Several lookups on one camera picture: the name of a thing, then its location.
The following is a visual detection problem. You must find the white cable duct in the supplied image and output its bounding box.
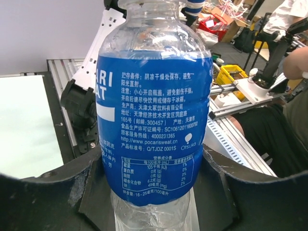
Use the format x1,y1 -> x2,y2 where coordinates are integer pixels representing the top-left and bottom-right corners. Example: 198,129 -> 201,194
203,118 -> 276,177

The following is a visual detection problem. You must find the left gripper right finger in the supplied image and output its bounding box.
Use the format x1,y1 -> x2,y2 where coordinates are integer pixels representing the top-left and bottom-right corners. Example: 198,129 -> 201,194
193,146 -> 308,231

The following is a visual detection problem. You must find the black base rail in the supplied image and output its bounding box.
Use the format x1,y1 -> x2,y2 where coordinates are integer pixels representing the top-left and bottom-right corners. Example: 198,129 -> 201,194
24,71 -> 98,164

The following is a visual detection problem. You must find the seated person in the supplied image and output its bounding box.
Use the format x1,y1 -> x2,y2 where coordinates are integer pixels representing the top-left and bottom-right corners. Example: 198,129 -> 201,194
228,45 -> 308,178

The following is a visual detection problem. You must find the blue Pocari bottle cap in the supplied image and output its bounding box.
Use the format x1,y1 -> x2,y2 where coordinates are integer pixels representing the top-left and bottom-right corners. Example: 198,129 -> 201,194
184,0 -> 205,18

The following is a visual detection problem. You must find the yellow plastic bin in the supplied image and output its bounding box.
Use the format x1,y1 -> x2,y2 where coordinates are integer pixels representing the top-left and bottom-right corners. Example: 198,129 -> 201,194
215,64 -> 248,85

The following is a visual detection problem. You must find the red box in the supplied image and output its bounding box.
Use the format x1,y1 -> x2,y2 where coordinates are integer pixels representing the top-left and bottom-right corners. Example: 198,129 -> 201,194
198,14 -> 229,33

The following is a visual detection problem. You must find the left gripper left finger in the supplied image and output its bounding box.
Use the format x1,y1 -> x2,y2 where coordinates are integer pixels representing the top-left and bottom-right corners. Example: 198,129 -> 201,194
0,147 -> 116,231

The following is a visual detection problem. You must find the blue label Pocari bottle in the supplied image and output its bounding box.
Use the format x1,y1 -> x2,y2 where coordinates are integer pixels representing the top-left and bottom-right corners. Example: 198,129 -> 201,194
95,0 -> 213,231

